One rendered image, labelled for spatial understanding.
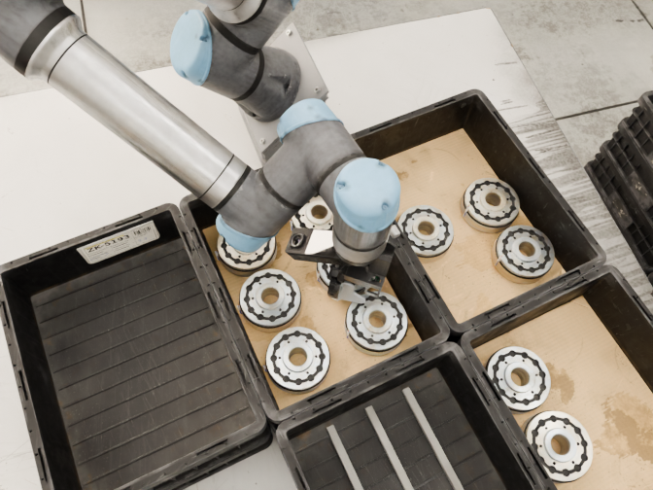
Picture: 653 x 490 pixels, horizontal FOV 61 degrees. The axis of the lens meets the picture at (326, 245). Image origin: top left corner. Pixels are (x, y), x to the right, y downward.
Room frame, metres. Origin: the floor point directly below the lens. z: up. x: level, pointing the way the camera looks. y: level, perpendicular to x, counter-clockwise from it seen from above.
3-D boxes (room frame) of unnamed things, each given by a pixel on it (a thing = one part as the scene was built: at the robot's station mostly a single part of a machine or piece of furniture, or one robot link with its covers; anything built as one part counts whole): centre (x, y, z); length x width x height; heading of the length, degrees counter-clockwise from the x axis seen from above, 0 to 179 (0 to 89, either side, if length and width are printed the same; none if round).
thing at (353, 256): (0.34, -0.04, 1.07); 0.08 x 0.08 x 0.05
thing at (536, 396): (0.22, -0.32, 0.86); 0.10 x 0.10 x 0.01
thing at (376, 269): (0.34, -0.05, 0.99); 0.09 x 0.08 x 0.12; 75
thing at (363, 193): (0.34, -0.04, 1.15); 0.09 x 0.08 x 0.11; 36
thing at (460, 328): (0.50, -0.23, 0.92); 0.40 x 0.30 x 0.02; 30
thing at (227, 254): (0.41, 0.14, 0.86); 0.10 x 0.10 x 0.01
